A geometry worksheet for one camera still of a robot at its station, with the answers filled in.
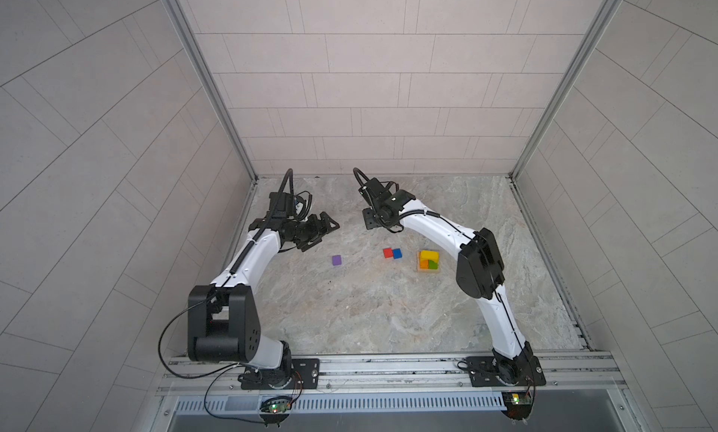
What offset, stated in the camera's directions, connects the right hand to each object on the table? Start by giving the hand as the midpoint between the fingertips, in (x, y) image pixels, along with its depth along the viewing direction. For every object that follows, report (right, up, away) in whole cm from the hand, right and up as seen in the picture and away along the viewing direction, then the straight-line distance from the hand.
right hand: (370, 219), depth 94 cm
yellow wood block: (+18, -11, -8) cm, 22 cm away
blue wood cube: (+9, -12, 0) cm, 15 cm away
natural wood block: (+18, -16, -5) cm, 25 cm away
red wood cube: (+6, -11, 0) cm, 13 cm away
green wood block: (+20, -14, -6) cm, 25 cm away
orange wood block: (+17, -14, -5) cm, 23 cm away
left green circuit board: (-21, -42, -30) cm, 55 cm away
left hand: (-10, -1, -10) cm, 14 cm away
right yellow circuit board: (+37, -44, -26) cm, 63 cm away
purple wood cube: (-11, -14, -2) cm, 18 cm away
